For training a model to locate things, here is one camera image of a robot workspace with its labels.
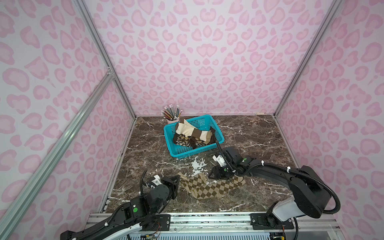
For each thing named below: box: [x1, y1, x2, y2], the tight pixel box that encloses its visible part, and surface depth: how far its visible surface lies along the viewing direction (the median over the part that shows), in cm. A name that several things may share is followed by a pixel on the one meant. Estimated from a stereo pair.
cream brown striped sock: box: [175, 118, 213, 144], surface depth 105 cm
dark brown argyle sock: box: [173, 132, 202, 150], surface depth 105 cm
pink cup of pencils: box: [161, 104, 183, 124], surface depth 108 cm
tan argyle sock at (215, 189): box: [189, 175, 247, 200], surface depth 85 cm
